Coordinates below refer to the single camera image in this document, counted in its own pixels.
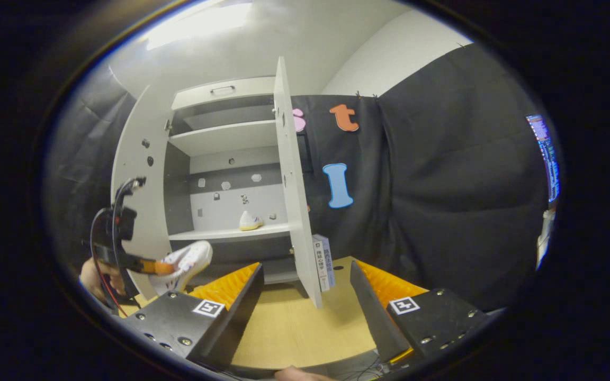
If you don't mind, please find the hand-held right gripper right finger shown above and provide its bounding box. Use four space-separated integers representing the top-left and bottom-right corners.
348 259 496 366

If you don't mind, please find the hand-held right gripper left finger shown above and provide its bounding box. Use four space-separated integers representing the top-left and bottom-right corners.
122 262 266 371

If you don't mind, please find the white canvas shoe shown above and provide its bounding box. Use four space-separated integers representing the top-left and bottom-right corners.
239 211 264 231
149 241 213 295

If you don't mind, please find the white shoe cabinet door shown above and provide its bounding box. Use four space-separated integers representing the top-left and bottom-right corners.
273 57 323 309
111 85 176 289

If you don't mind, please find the white shoe cabinet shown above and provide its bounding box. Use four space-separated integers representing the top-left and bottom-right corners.
163 76 300 286

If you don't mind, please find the white cabinet drawer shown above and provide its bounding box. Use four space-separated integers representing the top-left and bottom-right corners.
172 76 276 111

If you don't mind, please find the grey-blue book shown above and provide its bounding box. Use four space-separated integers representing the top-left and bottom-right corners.
320 234 336 289

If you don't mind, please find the white object beside monitor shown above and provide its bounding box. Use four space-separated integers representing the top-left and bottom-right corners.
536 209 555 268

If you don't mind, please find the computer monitor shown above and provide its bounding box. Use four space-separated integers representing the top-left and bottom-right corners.
526 114 561 203

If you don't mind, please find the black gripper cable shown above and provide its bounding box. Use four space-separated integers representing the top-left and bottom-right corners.
111 180 141 297

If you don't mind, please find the red gripper cable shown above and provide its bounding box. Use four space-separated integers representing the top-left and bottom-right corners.
89 207 128 318

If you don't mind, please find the tangle of cables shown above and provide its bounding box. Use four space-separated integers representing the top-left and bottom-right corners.
331 356 390 381

